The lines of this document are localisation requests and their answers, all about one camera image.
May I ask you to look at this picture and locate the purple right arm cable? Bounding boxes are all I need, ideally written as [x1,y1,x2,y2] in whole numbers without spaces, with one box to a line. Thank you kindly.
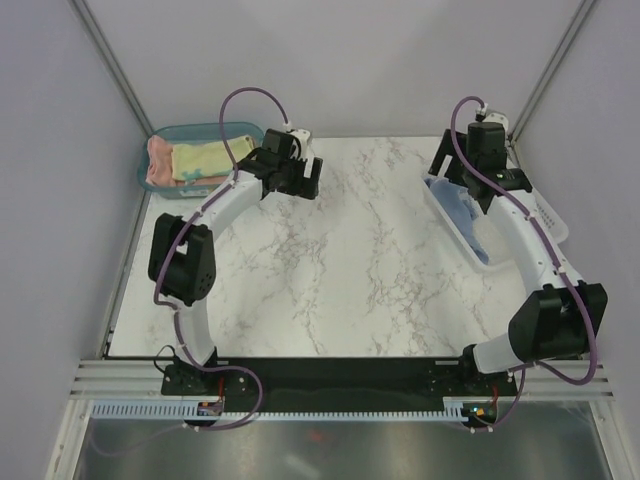
[450,95,599,434]

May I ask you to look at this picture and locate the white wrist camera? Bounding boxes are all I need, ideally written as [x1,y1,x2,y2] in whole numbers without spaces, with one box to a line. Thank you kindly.
[475,104,510,137]
[283,122,313,158]

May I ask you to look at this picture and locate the pink towel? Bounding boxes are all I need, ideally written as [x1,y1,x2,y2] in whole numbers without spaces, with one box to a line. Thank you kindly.
[146,135,225,187]

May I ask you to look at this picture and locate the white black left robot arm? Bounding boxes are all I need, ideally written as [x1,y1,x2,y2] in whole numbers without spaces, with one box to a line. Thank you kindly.
[148,129,323,394]

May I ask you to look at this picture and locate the teal transparent plastic bin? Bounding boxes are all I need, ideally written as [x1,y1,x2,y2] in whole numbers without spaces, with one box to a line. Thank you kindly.
[137,122,263,199]

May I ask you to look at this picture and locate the blue towel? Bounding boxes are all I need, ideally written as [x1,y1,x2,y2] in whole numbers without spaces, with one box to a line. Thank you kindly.
[425,178,489,264]

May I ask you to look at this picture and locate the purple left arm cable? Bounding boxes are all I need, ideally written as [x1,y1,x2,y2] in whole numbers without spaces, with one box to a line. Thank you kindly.
[89,87,294,456]

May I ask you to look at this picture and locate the yellow green towel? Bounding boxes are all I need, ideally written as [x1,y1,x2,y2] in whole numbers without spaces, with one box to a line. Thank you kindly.
[171,135,255,184]

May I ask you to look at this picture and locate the white perforated plastic basket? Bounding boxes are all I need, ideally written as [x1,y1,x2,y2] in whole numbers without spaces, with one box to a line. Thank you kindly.
[422,169,570,274]

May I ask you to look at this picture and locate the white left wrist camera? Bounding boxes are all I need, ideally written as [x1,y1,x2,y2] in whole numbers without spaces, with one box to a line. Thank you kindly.
[283,122,313,158]

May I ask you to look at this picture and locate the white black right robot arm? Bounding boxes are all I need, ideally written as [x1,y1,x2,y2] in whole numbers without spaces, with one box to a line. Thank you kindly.
[429,120,608,394]

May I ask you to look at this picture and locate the white slotted cable duct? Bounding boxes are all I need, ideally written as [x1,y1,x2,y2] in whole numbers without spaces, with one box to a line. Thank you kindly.
[89,397,497,422]

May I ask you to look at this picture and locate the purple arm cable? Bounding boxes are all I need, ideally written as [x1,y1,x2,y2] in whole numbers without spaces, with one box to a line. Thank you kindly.
[450,95,599,434]
[89,87,294,456]

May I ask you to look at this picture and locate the aluminium frame rail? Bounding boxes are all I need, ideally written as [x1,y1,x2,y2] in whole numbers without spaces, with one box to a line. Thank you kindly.
[71,357,613,401]

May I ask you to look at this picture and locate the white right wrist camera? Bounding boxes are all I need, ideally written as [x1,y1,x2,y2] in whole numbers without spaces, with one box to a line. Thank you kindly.
[475,104,510,137]

